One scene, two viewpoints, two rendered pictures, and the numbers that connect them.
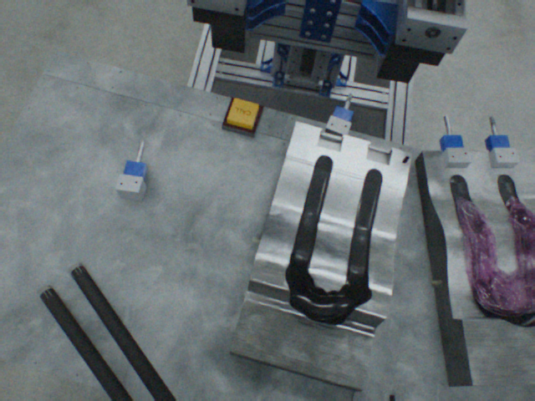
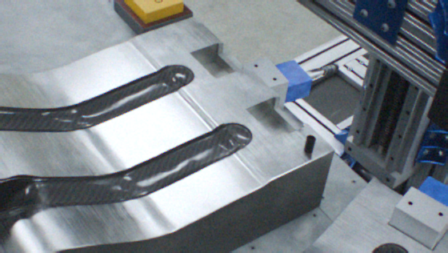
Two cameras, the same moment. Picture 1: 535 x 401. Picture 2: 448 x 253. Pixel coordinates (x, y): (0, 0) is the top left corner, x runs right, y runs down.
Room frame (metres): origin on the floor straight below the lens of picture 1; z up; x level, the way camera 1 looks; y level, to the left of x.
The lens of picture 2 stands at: (0.03, -0.61, 1.45)
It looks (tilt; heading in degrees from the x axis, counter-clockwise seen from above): 44 degrees down; 43
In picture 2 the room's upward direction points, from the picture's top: 7 degrees clockwise
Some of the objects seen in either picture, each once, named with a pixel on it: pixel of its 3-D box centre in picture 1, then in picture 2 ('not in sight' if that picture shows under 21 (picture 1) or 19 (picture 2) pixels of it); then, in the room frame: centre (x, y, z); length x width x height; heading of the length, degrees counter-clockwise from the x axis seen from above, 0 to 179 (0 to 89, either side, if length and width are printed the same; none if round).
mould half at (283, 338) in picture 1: (326, 246); (57, 174); (0.31, -0.14, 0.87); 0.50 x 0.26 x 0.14; 173
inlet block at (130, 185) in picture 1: (136, 168); not in sight; (0.43, 0.29, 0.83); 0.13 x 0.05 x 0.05; 0
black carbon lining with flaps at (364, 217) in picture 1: (338, 233); (74, 139); (0.32, -0.15, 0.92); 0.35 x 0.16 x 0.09; 173
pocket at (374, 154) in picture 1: (377, 157); (274, 129); (0.53, -0.23, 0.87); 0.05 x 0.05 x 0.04; 83
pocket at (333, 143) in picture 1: (328, 144); (218, 72); (0.54, -0.12, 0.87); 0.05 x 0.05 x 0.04; 83
